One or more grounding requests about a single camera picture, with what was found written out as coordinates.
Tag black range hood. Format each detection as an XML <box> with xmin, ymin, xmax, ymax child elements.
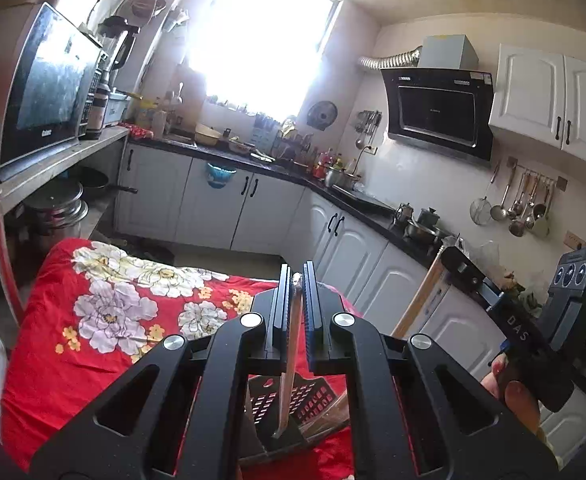
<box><xmin>379</xmin><ymin>66</ymin><xmax>494</xmax><ymax>162</ymax></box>

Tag steel pot with lid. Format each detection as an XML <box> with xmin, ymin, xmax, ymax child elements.
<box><xmin>404</xmin><ymin>207</ymin><xmax>446</xmax><ymax>243</ymax></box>

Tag black perforated utensil basket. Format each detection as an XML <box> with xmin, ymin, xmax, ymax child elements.
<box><xmin>237</xmin><ymin>374</ymin><xmax>352</xmax><ymax>467</ymax></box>

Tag black blender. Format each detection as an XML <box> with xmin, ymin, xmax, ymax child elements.
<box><xmin>97</xmin><ymin>15</ymin><xmax>140</xmax><ymax>87</ymax></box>

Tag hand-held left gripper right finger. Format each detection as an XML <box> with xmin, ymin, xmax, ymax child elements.
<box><xmin>303</xmin><ymin>260</ymin><xmax>558</xmax><ymax>480</ymax></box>

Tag stacked steel pots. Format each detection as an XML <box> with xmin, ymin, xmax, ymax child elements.
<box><xmin>22</xmin><ymin>180</ymin><xmax>90</xmax><ymax>237</ymax></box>

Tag metal chair frame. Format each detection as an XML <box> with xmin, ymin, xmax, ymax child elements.
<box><xmin>0</xmin><ymin>186</ymin><xmax>25</xmax><ymax>328</ymax></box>

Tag row of hanging kitchen utensils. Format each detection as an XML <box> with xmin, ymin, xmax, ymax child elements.
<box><xmin>469</xmin><ymin>161</ymin><xmax>556</xmax><ymax>239</ymax></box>

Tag round wall fan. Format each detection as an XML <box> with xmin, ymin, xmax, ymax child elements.
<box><xmin>306</xmin><ymin>101</ymin><xmax>339</xmax><ymax>129</ymax></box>

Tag blue basin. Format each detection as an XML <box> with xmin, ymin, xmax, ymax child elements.
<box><xmin>204</xmin><ymin>161</ymin><xmax>237</xmax><ymax>189</ymax></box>

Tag bare wooden chopsticks pair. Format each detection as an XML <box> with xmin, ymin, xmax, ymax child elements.
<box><xmin>390</xmin><ymin>255</ymin><xmax>447</xmax><ymax>342</ymax></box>

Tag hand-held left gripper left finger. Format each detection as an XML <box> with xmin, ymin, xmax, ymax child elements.
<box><xmin>30</xmin><ymin>262</ymin><xmax>294</xmax><ymax>480</ymax></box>

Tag silver flexible exhaust duct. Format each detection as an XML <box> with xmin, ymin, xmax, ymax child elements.
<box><xmin>357</xmin><ymin>45</ymin><xmax>424</xmax><ymax>72</ymax></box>

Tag microwave oven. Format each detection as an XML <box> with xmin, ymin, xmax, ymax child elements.
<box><xmin>0</xmin><ymin>1</ymin><xmax>105</xmax><ymax>182</ymax></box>

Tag grey hood chimney box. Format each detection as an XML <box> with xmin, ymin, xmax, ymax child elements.
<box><xmin>420</xmin><ymin>33</ymin><xmax>480</xmax><ymax>71</ymax></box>

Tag white upper kitchen cabinets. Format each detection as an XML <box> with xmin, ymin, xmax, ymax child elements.
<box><xmin>488</xmin><ymin>42</ymin><xmax>586</xmax><ymax>165</ymax></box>

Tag red floral tablecloth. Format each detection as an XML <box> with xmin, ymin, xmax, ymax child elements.
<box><xmin>0</xmin><ymin>237</ymin><xmax>366</xmax><ymax>480</ymax></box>

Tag black frying pan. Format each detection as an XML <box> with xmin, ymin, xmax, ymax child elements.
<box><xmin>68</xmin><ymin>166</ymin><xmax>139</xmax><ymax>200</ymax></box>

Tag person's right hand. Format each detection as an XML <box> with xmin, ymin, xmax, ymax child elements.
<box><xmin>479</xmin><ymin>351</ymin><xmax>542</xmax><ymax>433</ymax></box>

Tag sleeved wooden chopsticks pack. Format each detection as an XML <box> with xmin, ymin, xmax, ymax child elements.
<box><xmin>272</xmin><ymin>272</ymin><xmax>305</xmax><ymax>439</ymax></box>

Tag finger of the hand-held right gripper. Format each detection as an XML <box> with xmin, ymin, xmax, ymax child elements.
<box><xmin>439</xmin><ymin>246</ymin><xmax>504</xmax><ymax>309</ymax></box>

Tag clear sleeved chopsticks pack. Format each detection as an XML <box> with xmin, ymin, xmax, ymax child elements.
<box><xmin>298</xmin><ymin>389</ymin><xmax>351</xmax><ymax>442</ymax></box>

